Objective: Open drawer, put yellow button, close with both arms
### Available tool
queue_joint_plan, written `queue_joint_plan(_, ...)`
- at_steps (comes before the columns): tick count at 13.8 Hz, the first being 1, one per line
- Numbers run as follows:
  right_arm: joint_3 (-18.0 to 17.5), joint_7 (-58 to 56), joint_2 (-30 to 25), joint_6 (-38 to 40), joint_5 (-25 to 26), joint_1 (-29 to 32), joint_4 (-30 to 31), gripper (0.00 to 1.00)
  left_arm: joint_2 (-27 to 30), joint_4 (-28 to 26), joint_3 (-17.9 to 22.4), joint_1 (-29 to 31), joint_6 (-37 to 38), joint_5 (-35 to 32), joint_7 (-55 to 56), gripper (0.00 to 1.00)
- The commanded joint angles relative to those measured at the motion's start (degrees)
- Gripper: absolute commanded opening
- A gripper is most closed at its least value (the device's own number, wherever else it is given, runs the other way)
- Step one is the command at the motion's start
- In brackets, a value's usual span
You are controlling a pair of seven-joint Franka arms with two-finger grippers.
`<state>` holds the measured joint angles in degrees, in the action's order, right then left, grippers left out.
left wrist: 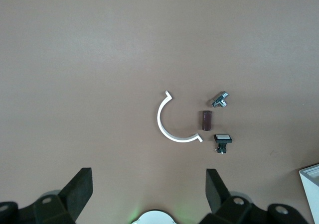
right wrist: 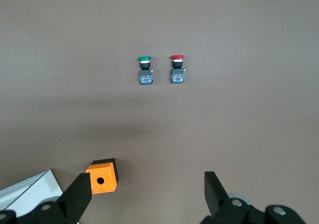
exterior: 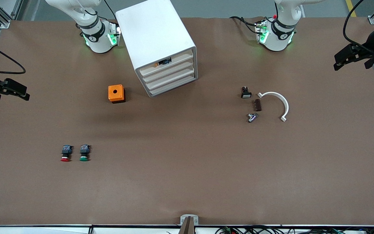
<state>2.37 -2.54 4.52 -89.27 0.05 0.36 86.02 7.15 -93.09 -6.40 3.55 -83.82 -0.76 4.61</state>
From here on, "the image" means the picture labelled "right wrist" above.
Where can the brown table cover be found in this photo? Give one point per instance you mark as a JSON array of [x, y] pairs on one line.
[[224, 122]]

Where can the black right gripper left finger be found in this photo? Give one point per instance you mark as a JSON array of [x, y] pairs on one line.
[[72, 201]]

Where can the red mushroom push button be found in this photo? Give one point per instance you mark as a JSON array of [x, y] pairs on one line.
[[178, 71]]

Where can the orange button enclosure box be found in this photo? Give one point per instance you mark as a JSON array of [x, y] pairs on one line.
[[104, 176]]

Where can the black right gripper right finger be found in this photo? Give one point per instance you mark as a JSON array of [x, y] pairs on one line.
[[219, 204]]

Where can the green mushroom push button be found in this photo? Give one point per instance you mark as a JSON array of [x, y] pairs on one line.
[[145, 71]]

